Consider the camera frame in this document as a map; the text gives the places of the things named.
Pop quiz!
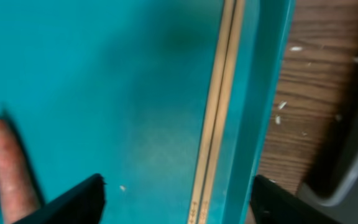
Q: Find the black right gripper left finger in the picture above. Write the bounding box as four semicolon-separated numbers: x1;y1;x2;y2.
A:
15;174;106;224

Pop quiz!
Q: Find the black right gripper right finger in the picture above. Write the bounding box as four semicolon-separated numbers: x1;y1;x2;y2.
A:
250;175;338;224

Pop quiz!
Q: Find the orange carrot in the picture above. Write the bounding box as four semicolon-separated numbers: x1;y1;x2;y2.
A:
0;116;40;223

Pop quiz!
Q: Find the teal plastic tray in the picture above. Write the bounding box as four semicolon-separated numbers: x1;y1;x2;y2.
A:
0;0;297;224

